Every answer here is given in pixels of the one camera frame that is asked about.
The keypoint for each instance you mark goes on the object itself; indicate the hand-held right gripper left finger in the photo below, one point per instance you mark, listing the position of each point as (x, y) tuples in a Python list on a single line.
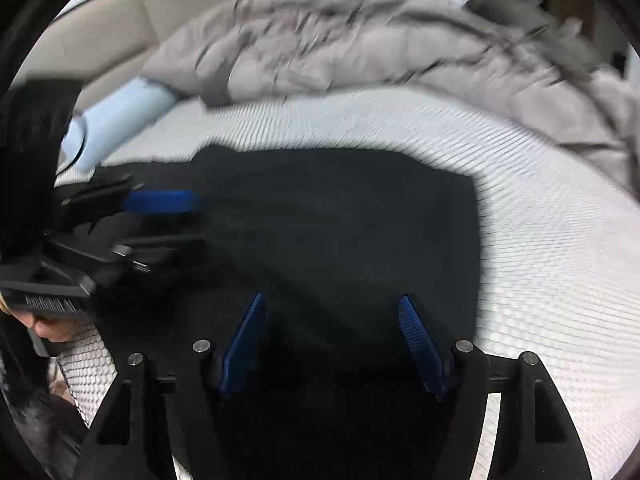
[(244, 347)]

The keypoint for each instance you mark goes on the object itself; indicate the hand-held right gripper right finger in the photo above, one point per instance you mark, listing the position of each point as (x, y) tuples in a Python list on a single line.
[(422, 347)]

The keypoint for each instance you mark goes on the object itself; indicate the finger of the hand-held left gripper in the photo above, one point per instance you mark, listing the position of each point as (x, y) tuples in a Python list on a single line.
[(160, 202), (165, 250)]

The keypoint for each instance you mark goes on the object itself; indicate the black pants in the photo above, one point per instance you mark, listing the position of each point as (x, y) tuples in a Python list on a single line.
[(325, 235)]

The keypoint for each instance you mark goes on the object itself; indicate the person's left hand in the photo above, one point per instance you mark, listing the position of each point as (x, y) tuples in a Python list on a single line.
[(52, 329)]

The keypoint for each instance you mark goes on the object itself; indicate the light blue pillow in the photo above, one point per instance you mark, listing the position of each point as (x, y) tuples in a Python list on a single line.
[(115, 120)]

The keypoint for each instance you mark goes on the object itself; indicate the beige headboard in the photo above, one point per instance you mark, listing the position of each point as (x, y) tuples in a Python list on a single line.
[(100, 30)]

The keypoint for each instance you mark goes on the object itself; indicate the white honeycomb mattress cover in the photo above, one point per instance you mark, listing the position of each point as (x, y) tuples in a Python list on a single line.
[(550, 260)]

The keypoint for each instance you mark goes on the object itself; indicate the person's dark clothing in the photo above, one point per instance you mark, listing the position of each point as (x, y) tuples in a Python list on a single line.
[(35, 410)]

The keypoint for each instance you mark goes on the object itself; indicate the grey puffy jacket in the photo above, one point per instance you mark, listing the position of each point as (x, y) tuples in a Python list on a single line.
[(400, 55)]

